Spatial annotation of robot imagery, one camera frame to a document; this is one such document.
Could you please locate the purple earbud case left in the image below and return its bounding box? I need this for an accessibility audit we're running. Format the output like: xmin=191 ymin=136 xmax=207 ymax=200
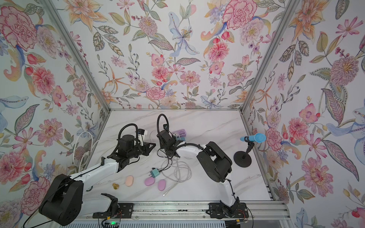
xmin=144 ymin=177 xmax=155 ymax=186

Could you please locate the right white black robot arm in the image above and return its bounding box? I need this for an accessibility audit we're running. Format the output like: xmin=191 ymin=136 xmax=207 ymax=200
xmin=156 ymin=114 xmax=250 ymax=219

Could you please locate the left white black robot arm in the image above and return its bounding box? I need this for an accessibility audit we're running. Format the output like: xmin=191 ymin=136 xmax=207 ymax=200
xmin=38 ymin=123 xmax=156 ymax=226

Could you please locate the peach earbud case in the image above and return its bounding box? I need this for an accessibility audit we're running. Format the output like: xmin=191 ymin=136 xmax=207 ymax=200
xmin=125 ymin=175 xmax=134 ymax=187

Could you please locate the teal charger with black cable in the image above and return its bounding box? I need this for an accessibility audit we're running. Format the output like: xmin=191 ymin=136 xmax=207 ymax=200
xmin=150 ymin=168 xmax=160 ymax=178

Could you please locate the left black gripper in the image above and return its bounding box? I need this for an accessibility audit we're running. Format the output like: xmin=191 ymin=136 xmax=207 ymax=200
xmin=127 ymin=142 xmax=157 ymax=159

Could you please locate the black charging cable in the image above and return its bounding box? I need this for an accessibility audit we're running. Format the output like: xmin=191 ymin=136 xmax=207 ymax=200
xmin=156 ymin=148 xmax=175 ymax=172

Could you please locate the grey coiled cable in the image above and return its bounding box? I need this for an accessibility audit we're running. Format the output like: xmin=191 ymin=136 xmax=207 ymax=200
xmin=157 ymin=156 xmax=193 ymax=197

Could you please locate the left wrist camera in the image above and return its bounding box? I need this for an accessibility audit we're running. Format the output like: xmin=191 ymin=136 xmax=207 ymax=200
xmin=138 ymin=129 xmax=148 ymax=141

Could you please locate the purple earbud case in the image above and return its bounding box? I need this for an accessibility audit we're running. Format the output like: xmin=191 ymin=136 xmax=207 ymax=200
xmin=158 ymin=180 xmax=166 ymax=192
xmin=144 ymin=177 xmax=155 ymax=186

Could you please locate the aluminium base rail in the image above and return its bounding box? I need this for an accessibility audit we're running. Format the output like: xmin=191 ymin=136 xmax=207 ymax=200
xmin=68 ymin=200 xmax=291 ymax=221

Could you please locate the purple earbud case right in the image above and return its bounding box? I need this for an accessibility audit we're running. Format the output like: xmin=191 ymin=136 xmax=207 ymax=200
xmin=158 ymin=180 xmax=166 ymax=192

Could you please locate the blue microphone on stand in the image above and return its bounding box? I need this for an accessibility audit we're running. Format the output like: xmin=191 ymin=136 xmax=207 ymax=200
xmin=233 ymin=133 xmax=266 ymax=168

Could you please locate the small brass knob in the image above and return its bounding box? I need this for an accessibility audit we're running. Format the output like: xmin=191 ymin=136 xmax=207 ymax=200
xmin=112 ymin=183 xmax=119 ymax=190

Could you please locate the purple power strip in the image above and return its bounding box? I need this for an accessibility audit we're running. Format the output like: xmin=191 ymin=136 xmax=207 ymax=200
xmin=172 ymin=129 xmax=187 ymax=138

